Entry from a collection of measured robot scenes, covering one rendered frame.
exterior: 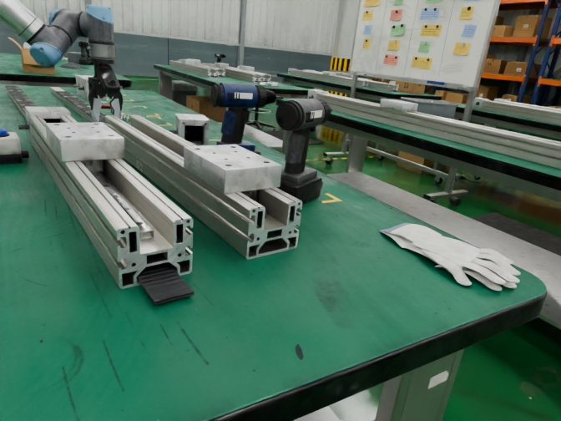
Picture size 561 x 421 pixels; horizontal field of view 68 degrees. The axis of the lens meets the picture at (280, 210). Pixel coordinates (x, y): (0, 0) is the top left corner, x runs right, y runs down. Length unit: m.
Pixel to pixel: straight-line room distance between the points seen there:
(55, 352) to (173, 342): 0.11
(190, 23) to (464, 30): 10.16
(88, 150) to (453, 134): 1.63
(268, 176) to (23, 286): 0.38
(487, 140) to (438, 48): 1.92
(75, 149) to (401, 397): 0.71
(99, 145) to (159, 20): 12.01
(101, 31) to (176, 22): 11.45
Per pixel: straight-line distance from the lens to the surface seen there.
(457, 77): 3.67
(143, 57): 12.68
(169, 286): 0.56
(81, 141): 0.83
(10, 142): 1.15
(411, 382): 0.79
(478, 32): 3.63
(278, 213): 0.68
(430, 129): 2.16
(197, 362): 0.46
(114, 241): 0.56
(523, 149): 1.93
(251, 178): 0.69
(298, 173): 0.88
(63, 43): 1.48
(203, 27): 13.21
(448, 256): 0.74
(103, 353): 0.48
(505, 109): 4.11
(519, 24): 11.53
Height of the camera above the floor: 1.08
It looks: 21 degrees down
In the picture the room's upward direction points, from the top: 6 degrees clockwise
